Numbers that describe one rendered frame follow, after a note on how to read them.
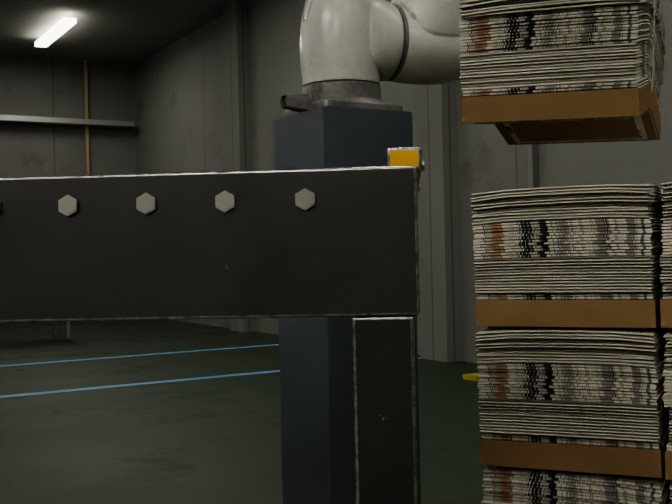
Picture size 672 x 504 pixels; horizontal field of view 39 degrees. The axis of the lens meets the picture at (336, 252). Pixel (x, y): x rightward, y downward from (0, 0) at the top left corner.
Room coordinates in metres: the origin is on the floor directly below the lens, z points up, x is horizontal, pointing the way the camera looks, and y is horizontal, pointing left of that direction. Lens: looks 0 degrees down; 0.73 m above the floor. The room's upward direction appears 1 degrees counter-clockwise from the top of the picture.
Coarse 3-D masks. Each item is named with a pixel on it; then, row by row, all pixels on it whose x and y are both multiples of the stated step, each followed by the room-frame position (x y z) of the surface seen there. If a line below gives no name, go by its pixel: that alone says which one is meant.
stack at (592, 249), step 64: (512, 192) 1.55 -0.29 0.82; (576, 192) 1.49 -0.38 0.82; (640, 192) 1.44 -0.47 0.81; (512, 256) 1.53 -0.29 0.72; (576, 256) 1.49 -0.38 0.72; (640, 256) 1.45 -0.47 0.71; (512, 384) 1.54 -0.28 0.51; (576, 384) 1.49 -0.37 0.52; (640, 384) 1.45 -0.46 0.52; (640, 448) 1.46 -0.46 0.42
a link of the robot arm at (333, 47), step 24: (312, 0) 1.83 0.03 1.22; (336, 0) 1.79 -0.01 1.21; (360, 0) 1.80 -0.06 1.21; (384, 0) 1.85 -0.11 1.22; (312, 24) 1.81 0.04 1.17; (336, 24) 1.79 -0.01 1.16; (360, 24) 1.80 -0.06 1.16; (384, 24) 1.82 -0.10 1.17; (312, 48) 1.81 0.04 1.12; (336, 48) 1.79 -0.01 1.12; (360, 48) 1.80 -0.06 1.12; (384, 48) 1.82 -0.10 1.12; (312, 72) 1.81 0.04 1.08; (336, 72) 1.79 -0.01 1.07; (360, 72) 1.80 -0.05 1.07; (384, 72) 1.85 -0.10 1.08
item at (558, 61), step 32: (480, 0) 1.53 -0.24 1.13; (512, 0) 1.51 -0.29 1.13; (544, 0) 1.50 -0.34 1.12; (576, 0) 1.47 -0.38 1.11; (608, 0) 1.45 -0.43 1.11; (640, 0) 1.43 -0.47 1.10; (480, 32) 1.55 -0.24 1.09; (512, 32) 1.53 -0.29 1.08; (544, 32) 1.50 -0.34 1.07; (576, 32) 1.48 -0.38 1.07; (608, 32) 1.46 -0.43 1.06; (640, 32) 1.47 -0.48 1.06; (480, 64) 1.56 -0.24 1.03; (512, 64) 1.54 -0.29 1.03; (544, 64) 1.52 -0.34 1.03; (576, 64) 1.50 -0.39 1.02; (608, 64) 1.48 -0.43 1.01; (640, 64) 1.51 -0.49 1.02
